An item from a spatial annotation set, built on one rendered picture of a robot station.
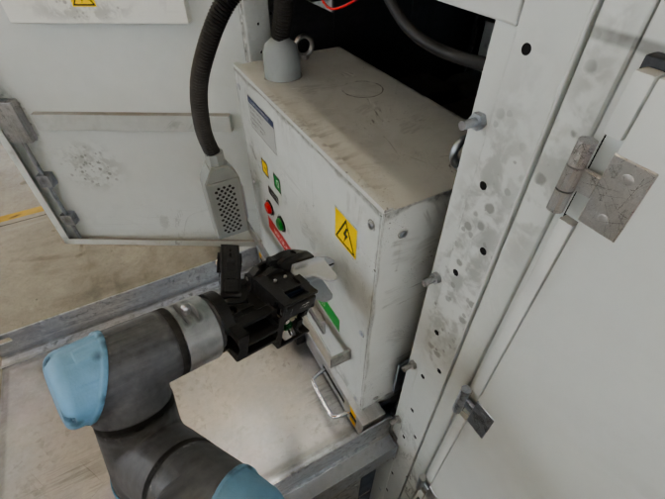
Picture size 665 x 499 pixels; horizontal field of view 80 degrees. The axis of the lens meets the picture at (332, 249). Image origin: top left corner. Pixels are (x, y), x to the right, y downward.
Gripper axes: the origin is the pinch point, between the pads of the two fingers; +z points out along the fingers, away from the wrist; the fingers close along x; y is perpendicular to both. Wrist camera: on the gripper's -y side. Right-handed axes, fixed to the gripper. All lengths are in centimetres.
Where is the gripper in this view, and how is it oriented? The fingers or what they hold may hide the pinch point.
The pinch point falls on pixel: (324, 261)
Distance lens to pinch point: 59.3
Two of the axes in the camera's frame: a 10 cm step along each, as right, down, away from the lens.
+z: 7.0, -2.8, 6.6
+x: 1.9, -8.2, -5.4
